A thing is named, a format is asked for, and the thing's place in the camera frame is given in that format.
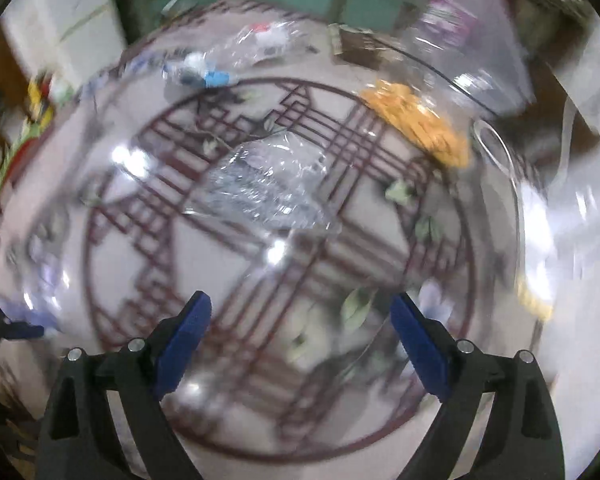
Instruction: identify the row of small blue-white wrappers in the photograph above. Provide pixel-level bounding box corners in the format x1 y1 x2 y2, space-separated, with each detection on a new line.
82 47 173 97

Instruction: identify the large clear purple-label bottle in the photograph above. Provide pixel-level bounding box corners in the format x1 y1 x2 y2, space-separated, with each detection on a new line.
399 0 533 117

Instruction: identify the crumpled clear plastic wrapper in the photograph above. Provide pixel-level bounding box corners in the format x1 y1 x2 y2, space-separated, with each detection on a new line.
182 131 342 233

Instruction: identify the yellow wrapper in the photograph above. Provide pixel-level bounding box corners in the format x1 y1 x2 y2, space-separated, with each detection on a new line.
516 279 555 323

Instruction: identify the large green leaf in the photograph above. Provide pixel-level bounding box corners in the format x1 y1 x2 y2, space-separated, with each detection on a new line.
339 287 377 332

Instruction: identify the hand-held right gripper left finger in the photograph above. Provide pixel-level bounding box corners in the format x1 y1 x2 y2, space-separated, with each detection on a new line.
36 290 213 480

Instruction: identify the brown cardboard piece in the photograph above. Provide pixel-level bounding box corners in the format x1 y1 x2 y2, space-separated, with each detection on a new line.
329 24 398 62

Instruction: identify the red stool with green rim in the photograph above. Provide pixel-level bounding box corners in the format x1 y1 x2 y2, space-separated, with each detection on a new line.
0 127 43 188

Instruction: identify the white refrigerator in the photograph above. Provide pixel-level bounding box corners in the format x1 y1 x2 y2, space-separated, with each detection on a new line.
0 0 128 78

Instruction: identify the blue white wrapper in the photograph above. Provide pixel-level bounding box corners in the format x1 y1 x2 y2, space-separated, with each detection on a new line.
161 51 232 90

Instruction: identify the white paper scrap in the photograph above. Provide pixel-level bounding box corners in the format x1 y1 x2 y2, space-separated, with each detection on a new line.
419 280 452 322

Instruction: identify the orange yellow snack bag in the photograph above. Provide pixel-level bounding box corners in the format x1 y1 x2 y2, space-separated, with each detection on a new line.
359 79 473 170

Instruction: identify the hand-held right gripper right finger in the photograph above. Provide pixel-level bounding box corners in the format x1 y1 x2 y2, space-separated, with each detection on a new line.
390 292 566 480

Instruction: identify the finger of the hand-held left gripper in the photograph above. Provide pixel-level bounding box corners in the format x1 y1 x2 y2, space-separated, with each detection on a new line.
0 312 47 342

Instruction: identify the yellow toy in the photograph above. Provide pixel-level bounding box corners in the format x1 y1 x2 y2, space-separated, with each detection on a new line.
26 77 57 128

